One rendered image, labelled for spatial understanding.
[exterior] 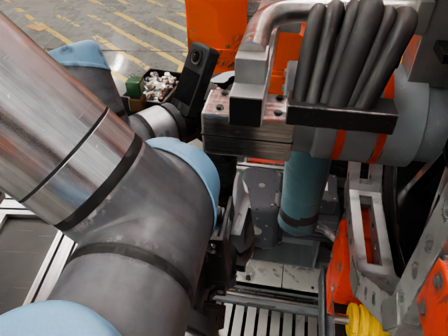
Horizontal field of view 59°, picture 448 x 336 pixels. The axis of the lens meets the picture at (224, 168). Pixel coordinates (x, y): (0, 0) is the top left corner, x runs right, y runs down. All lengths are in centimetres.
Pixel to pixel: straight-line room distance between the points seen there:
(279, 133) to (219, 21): 66
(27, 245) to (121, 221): 113
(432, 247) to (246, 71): 22
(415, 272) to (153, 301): 30
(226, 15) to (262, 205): 48
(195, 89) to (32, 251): 85
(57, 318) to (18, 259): 115
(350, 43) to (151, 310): 25
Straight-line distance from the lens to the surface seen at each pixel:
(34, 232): 138
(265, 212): 106
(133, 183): 23
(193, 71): 64
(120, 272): 21
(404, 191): 83
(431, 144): 57
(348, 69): 34
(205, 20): 102
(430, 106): 56
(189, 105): 64
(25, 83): 22
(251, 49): 37
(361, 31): 35
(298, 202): 82
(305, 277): 133
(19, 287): 126
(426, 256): 41
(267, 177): 114
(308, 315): 129
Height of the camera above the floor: 115
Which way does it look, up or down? 40 degrees down
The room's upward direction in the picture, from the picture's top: straight up
